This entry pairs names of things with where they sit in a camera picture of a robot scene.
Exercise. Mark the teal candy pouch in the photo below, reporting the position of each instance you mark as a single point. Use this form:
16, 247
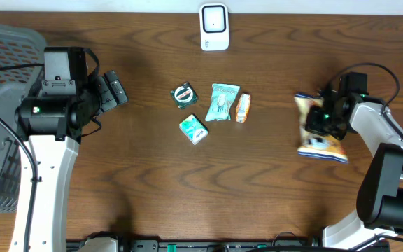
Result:
222, 98

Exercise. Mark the green white tissue pack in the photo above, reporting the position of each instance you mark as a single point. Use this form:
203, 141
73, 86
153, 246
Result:
193, 129

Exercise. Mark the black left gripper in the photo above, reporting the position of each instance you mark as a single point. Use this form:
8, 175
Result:
111, 99

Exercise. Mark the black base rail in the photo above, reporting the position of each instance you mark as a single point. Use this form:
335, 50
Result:
148, 245

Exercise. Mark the dark green round-logo packet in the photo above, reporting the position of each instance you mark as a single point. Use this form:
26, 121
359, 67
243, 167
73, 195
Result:
184, 95

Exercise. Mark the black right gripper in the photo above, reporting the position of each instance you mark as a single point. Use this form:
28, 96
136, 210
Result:
312, 124

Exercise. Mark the grey plastic shopping basket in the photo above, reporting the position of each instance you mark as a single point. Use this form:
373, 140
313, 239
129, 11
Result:
21, 52

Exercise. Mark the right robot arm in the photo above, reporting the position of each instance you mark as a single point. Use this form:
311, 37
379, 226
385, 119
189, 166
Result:
379, 205

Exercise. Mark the white barcode scanner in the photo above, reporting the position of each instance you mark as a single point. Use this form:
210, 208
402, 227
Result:
214, 27

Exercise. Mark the yellow blue snack bag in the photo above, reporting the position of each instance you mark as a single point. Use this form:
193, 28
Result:
314, 145

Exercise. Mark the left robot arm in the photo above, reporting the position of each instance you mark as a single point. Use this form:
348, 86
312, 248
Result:
50, 124

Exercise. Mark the small orange white packet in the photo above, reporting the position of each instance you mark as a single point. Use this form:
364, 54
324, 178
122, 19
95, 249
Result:
243, 108

